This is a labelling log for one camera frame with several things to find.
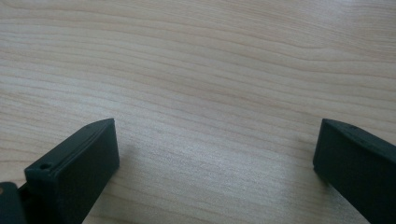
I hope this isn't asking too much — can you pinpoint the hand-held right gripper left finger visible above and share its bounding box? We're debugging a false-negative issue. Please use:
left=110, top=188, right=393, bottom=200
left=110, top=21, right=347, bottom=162
left=23, top=118, right=121, bottom=224

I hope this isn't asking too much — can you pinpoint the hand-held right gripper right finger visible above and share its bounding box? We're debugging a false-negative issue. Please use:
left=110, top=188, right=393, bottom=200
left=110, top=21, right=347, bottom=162
left=312, top=118, right=396, bottom=224

